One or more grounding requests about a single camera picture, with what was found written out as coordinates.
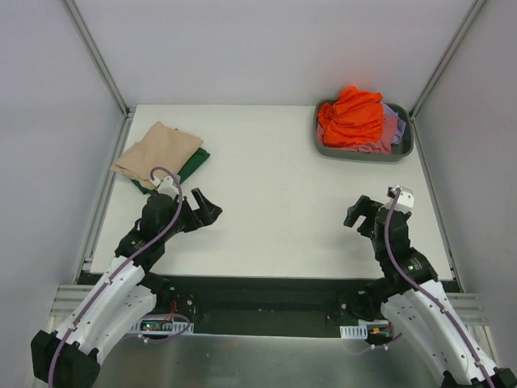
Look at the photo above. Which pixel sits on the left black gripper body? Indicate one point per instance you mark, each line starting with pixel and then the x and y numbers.
pixel 190 214

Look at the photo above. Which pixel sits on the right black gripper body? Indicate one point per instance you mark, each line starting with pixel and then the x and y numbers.
pixel 370 217

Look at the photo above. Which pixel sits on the green t shirt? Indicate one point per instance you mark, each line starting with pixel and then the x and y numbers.
pixel 189 168

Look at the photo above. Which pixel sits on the beige t shirt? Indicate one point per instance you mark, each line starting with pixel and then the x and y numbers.
pixel 161 146

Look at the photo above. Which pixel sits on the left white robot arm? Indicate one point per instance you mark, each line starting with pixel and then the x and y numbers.
pixel 71 355

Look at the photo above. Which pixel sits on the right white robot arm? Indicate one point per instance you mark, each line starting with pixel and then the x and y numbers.
pixel 411 297

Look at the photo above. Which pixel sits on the pink t shirt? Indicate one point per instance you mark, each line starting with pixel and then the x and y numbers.
pixel 381 146

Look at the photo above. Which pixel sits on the orange t shirt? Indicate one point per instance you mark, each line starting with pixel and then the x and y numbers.
pixel 354 119

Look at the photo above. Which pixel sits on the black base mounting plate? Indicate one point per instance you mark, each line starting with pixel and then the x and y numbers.
pixel 309 308

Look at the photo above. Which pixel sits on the lavender t shirt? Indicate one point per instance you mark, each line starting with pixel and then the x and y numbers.
pixel 394 121

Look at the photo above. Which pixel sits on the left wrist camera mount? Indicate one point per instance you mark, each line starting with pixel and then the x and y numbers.
pixel 170 186

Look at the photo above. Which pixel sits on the right white cable duct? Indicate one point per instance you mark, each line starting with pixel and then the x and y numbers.
pixel 364 331

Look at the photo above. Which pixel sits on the white cable duct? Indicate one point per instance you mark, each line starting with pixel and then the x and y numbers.
pixel 364 331
pixel 161 327

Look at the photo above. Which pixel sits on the left white cable duct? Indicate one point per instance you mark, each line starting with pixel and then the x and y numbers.
pixel 161 327

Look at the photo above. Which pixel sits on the front aluminium rail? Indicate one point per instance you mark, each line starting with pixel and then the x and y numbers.
pixel 467 305

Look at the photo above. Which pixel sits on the left aluminium frame post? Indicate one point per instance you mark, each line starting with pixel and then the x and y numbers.
pixel 92 49

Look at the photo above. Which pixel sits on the aluminium frame post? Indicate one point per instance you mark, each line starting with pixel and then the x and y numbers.
pixel 472 15
pixel 92 49

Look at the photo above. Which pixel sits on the right aluminium frame post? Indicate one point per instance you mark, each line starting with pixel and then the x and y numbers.
pixel 472 15

